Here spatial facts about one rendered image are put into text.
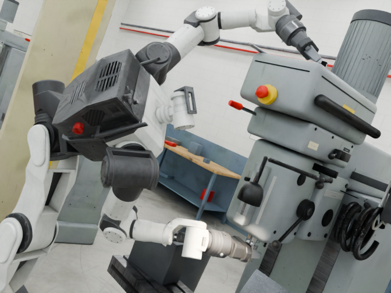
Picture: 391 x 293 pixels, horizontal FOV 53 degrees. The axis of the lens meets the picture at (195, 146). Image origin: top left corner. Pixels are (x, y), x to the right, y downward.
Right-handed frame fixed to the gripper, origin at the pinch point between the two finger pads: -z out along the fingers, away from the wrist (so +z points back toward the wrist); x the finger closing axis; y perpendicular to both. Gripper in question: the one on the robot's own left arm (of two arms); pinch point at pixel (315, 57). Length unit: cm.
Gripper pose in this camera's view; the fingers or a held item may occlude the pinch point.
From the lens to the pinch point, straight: 144.2
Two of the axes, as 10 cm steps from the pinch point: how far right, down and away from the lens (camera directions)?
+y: 7.0, -6.3, -3.4
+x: -5.2, -1.2, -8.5
